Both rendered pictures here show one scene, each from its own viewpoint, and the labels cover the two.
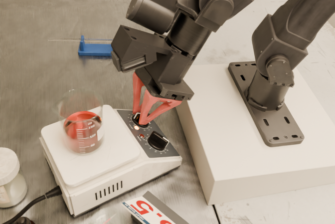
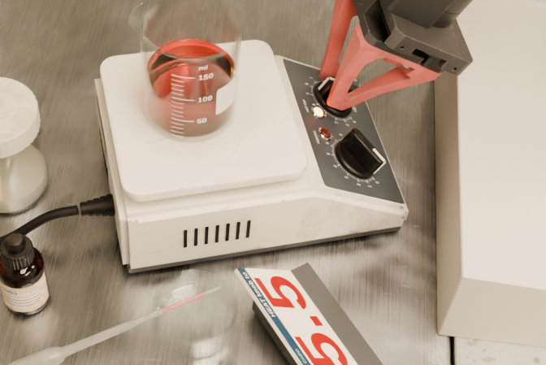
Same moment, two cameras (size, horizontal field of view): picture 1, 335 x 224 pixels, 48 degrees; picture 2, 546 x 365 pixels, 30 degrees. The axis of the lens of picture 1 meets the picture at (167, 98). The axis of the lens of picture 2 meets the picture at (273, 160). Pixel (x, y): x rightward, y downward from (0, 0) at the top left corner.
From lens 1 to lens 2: 0.10 m
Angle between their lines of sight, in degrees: 12
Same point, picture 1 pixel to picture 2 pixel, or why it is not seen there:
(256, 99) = not seen: outside the picture
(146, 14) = not seen: outside the picture
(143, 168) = (305, 206)
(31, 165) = (67, 140)
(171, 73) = not seen: outside the picture
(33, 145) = (81, 96)
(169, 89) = (410, 35)
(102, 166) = (213, 174)
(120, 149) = (263, 149)
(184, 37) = not seen: outside the picture
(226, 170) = (499, 261)
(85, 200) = (159, 240)
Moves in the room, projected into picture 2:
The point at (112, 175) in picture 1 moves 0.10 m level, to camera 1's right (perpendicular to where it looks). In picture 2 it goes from (231, 202) to (379, 258)
